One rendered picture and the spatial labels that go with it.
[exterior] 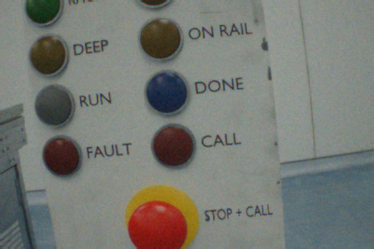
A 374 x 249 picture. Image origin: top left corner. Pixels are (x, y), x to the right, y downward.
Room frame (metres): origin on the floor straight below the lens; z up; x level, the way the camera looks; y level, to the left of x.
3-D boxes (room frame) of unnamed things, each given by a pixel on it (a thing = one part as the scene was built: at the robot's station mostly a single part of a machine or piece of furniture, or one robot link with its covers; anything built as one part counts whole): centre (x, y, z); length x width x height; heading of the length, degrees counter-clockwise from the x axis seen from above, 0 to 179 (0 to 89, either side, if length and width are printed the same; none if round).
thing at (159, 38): (0.38, 0.01, 1.07); 0.03 x 0.01 x 0.03; 83
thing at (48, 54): (0.39, 0.09, 1.07); 0.03 x 0.01 x 0.03; 83
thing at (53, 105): (0.39, 0.09, 1.03); 0.03 x 0.01 x 0.03; 83
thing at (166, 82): (0.38, 0.01, 1.03); 0.03 x 0.01 x 0.03; 83
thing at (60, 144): (0.39, 0.09, 0.99); 0.03 x 0.01 x 0.03; 83
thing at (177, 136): (0.38, 0.01, 0.99); 0.03 x 0.01 x 0.03; 83
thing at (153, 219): (0.38, 0.02, 0.94); 0.04 x 0.04 x 0.04; 83
